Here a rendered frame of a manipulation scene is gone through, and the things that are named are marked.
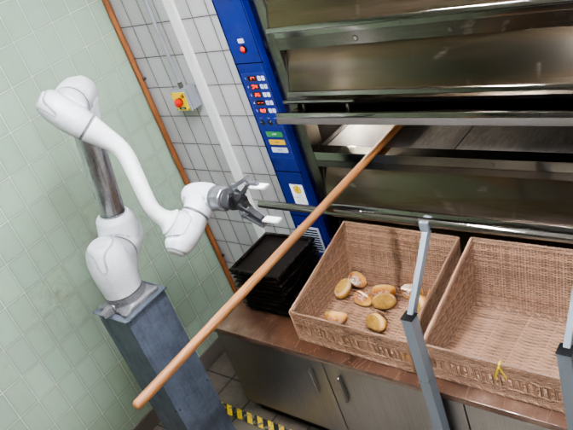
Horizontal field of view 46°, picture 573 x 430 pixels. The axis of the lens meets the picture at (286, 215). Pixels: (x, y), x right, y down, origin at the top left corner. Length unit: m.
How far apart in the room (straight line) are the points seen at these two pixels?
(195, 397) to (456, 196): 1.35
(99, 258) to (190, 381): 0.69
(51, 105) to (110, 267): 0.62
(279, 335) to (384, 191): 0.75
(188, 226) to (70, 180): 0.88
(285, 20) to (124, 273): 1.10
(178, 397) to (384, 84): 1.48
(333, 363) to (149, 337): 0.72
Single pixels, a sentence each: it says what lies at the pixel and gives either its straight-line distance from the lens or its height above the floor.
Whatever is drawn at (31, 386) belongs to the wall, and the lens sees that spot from 3.20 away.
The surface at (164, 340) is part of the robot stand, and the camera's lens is 2.75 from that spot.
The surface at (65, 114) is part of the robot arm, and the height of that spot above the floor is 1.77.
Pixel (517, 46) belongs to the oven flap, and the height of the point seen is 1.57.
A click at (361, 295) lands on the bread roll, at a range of 2.82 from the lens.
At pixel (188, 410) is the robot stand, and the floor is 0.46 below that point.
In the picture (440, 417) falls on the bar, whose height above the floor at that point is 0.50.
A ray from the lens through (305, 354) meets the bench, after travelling 2.75.
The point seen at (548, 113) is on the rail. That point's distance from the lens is 2.09.
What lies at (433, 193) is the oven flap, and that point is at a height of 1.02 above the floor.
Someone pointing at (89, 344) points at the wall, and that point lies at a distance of 3.30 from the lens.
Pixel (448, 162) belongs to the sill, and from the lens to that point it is 2.51.
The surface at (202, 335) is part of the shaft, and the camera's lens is 2.01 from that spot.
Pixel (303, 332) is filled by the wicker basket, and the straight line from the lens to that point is 2.78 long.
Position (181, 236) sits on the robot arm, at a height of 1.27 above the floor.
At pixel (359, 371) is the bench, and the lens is 2.62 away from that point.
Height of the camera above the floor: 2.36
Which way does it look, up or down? 29 degrees down
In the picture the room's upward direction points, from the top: 21 degrees counter-clockwise
